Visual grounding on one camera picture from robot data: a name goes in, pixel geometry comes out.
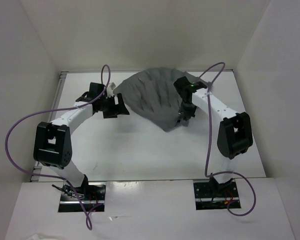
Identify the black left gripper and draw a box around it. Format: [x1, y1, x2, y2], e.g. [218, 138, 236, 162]
[98, 93, 129, 119]

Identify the grey pleated skirt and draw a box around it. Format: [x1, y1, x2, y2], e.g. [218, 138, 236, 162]
[113, 67, 209, 132]

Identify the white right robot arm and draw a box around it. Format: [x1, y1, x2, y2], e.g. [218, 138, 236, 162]
[173, 76, 253, 197]

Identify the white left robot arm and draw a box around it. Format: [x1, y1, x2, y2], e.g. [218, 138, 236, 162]
[33, 82, 129, 200]

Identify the white crumpled cloth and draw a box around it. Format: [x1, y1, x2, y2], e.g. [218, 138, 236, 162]
[25, 233, 66, 240]

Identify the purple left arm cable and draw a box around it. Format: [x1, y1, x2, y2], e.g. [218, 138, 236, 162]
[4, 64, 111, 231]

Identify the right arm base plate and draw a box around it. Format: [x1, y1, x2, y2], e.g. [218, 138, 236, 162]
[193, 180, 241, 211]

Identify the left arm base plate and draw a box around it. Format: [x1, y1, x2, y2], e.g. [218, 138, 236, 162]
[52, 182, 106, 213]

